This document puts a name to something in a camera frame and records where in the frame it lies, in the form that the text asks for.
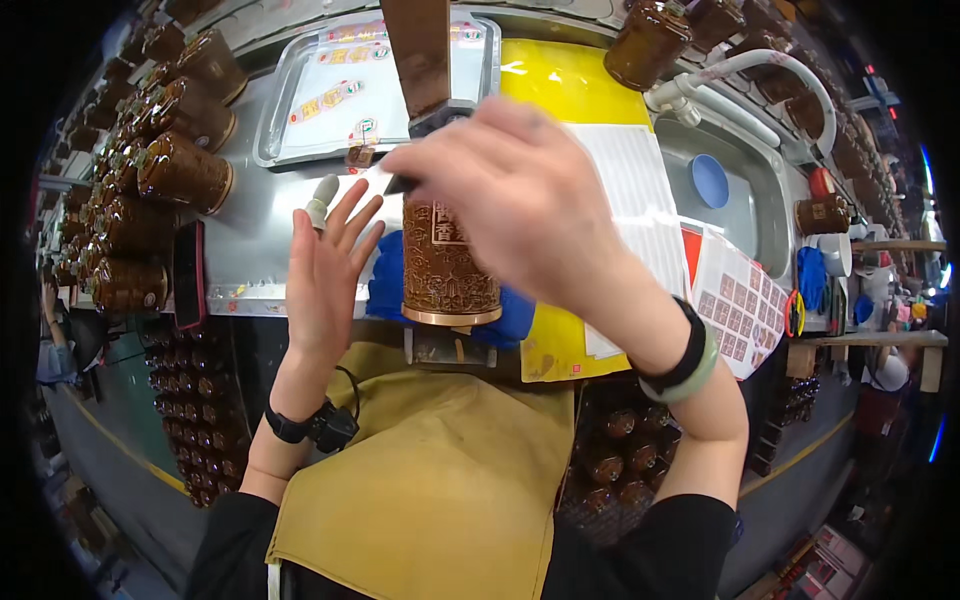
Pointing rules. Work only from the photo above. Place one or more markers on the person's left hand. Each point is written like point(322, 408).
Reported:
point(319, 300)

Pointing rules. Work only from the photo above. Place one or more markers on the person's right hand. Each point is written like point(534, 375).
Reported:
point(525, 202)

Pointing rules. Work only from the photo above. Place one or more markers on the person's right fingers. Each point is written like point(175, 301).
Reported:
point(427, 169)

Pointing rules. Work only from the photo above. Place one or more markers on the small dark tool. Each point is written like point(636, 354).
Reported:
point(399, 185)

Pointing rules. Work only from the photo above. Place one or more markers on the white label sheet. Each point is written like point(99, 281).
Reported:
point(375, 105)

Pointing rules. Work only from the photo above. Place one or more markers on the embossed brown ceramic jar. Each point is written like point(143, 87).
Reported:
point(446, 270)

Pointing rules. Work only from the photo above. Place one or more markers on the red gold label strip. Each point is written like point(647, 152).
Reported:
point(354, 55)
point(327, 100)
point(356, 32)

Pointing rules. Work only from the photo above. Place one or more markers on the blue cloth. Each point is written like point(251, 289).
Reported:
point(386, 285)

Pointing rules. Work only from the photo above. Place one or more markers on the metal tray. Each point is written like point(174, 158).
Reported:
point(300, 127)

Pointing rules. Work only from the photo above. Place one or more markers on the yellow backing sheet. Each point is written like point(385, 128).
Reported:
point(570, 82)

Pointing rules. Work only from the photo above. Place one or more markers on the white striped backing sheet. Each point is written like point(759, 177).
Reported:
point(634, 180)

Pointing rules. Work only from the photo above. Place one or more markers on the group of brown glazed jars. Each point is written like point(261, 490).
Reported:
point(180, 172)

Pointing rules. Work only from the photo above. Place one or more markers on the large brown jar with stopper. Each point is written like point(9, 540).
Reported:
point(646, 43)

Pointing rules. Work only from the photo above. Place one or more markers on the black phone with red case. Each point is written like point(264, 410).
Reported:
point(189, 274)

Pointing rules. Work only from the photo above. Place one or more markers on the black wrist band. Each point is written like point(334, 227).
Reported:
point(682, 349)
point(330, 427)

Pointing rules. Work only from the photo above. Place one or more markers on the blue bowl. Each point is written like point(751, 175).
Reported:
point(709, 181)

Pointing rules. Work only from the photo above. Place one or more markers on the person's body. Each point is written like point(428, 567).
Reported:
point(435, 487)

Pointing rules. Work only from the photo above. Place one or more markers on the steel sink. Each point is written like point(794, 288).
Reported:
point(750, 202)

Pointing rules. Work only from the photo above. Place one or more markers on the crate of brown bottles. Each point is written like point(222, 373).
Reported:
point(195, 405)
point(787, 420)
point(622, 457)

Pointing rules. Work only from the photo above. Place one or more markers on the white faucet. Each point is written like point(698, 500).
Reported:
point(750, 61)

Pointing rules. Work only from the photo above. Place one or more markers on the pale green jade bangle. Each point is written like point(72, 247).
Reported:
point(694, 382)

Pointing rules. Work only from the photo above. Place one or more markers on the row of brown jars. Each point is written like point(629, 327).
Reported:
point(787, 90)

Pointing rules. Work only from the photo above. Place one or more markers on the red and yellow rings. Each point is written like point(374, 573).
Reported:
point(793, 313)

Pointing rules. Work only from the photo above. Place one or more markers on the small brown jar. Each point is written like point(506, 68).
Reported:
point(821, 215)

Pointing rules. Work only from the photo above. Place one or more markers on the blue rag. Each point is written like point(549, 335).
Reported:
point(811, 276)

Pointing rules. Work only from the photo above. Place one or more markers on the white cup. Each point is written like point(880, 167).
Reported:
point(834, 255)

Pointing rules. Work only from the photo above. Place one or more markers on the wooden shelf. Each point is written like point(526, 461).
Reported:
point(877, 339)

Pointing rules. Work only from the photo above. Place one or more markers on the stack of red white cartons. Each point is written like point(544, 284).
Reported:
point(825, 562)

